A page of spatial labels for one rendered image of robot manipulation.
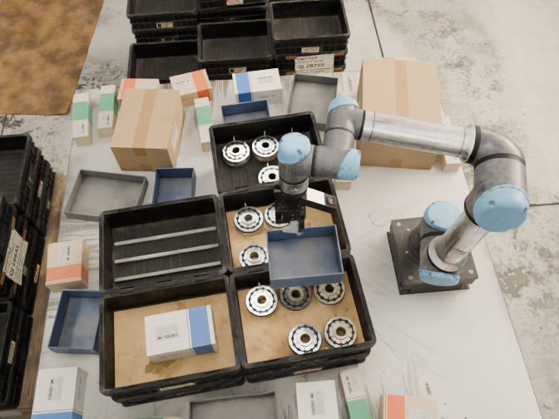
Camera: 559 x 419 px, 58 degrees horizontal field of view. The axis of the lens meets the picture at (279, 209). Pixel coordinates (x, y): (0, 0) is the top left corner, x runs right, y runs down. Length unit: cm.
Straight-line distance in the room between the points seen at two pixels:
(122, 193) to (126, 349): 68
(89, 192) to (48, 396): 79
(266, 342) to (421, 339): 53
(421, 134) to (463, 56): 244
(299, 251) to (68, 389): 83
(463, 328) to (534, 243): 119
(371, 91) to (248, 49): 110
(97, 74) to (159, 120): 157
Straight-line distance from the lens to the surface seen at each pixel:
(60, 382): 178
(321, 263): 147
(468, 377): 184
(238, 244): 176
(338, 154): 118
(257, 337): 164
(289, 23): 298
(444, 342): 185
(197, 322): 158
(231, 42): 305
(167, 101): 213
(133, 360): 168
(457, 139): 130
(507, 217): 126
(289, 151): 116
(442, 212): 166
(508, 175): 126
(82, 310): 193
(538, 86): 368
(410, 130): 127
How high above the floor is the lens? 240
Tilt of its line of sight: 60 degrees down
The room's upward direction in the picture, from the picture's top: 1 degrees counter-clockwise
